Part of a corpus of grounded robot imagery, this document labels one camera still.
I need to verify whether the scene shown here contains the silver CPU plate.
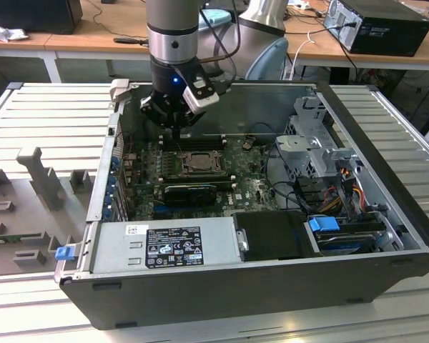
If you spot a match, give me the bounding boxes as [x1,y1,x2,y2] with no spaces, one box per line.
[189,155,215,171]

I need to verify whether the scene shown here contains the metal socket cover frame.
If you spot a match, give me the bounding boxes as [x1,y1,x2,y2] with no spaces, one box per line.
[180,151,224,177]

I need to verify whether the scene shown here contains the black RAM slot bank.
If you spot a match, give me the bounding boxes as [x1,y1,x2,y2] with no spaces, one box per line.
[159,172,237,191]
[159,132,227,151]

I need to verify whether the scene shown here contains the CPU socket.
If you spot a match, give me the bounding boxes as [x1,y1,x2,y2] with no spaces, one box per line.
[179,150,225,177]

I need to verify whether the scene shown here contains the black graphics card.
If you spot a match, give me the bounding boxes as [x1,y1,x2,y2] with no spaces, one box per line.
[163,184,217,207]

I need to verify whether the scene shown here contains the blue card retention clips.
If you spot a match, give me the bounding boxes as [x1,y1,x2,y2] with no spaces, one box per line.
[106,156,122,219]

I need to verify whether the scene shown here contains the green motherboard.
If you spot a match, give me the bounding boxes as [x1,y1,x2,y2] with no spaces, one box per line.
[123,135,283,221]

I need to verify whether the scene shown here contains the grey metal drive cage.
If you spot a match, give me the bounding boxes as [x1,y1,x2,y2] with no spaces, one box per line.
[275,94,362,179]

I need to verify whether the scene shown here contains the grey power supply unit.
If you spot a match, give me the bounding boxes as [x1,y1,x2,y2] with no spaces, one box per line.
[77,216,242,276]

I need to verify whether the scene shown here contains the large black box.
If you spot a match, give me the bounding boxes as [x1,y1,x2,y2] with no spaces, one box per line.
[0,0,84,36]

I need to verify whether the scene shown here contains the black plastic shroud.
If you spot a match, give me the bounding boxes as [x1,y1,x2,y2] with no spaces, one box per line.
[232,209,325,262]

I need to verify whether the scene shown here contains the grey parts rack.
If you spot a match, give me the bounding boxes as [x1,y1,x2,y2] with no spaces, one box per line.
[0,146,97,278]

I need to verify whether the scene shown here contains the crumpled white paper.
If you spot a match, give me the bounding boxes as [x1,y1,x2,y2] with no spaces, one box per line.
[0,19,30,43]

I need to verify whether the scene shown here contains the black open PC case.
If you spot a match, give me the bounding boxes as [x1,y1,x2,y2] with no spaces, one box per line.
[53,80,429,332]

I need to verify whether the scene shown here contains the hard disk in blue carrier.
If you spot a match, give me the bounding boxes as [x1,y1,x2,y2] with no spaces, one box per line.
[307,215,378,257]

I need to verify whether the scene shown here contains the black desktop computer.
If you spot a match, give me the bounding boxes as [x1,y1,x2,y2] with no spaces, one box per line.
[323,0,429,58]

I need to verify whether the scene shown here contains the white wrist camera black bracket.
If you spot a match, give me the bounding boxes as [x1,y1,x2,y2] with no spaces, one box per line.
[181,76,221,115]

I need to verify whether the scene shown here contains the grey case latch handle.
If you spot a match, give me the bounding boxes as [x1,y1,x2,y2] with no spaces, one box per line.
[109,79,132,115]

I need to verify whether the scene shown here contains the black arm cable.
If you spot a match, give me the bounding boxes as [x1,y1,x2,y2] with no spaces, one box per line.
[199,0,245,94]

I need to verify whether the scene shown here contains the white cable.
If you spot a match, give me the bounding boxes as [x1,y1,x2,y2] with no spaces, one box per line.
[284,30,316,81]

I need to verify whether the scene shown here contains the yellow red power wires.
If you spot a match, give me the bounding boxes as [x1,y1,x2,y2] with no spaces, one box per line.
[321,178,366,215]

